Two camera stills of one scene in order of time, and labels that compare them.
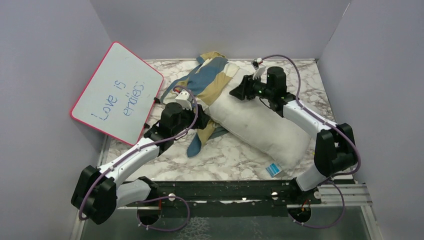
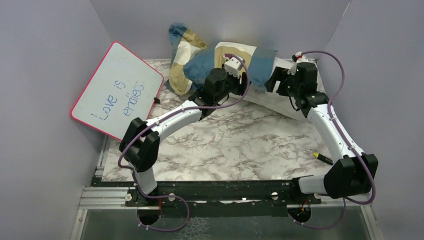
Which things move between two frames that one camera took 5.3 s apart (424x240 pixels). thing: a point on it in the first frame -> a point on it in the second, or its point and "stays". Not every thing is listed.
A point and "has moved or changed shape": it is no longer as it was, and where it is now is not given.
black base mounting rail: x=231 y=198 stays
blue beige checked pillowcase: x=212 y=72 has moved or changed shape
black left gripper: x=202 y=120 -> x=239 y=87
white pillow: x=256 y=129 -> x=281 y=101
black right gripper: x=245 y=88 -> x=278 y=75
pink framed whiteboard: x=118 y=98 stays
